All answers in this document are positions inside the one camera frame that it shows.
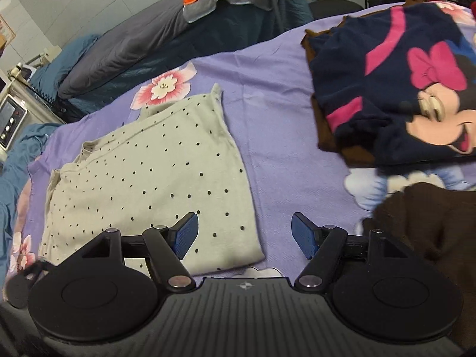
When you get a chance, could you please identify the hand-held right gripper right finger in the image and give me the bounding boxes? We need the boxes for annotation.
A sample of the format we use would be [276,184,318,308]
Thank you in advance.
[291,212,414,293]

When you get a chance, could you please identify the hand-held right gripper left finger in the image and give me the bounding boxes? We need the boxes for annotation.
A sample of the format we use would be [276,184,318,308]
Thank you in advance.
[70,212,199,293]

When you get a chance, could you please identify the cream polka dot shirt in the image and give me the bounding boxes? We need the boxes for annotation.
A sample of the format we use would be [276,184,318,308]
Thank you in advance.
[39,84,266,273]

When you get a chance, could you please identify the purple floral blanket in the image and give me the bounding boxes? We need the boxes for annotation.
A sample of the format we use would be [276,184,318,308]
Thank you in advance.
[7,2,476,279]

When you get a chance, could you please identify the dark brown garment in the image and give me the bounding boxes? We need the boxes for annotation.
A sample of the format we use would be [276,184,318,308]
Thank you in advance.
[362,182,476,291]

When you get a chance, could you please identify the teal bed sheet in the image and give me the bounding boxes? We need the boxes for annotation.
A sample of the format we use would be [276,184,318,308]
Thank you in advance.
[0,33,102,295]

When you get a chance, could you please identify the navy cartoon mouse shirt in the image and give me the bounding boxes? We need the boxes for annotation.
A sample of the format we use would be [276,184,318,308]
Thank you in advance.
[310,3,476,167]

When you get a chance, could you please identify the white appliance control panel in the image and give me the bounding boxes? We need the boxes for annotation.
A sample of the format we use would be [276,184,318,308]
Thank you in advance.
[0,93,29,150]

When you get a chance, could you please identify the grey duvet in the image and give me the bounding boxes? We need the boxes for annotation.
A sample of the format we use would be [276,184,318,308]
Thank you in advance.
[57,0,211,101]

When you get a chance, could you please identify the black chair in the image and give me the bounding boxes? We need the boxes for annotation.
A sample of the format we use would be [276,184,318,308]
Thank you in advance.
[308,0,364,22]

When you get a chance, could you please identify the black coiled cable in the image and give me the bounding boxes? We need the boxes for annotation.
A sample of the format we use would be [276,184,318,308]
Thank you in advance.
[25,81,65,114]

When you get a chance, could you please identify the wall picture frame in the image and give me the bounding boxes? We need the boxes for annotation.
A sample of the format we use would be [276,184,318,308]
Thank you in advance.
[0,15,18,50]

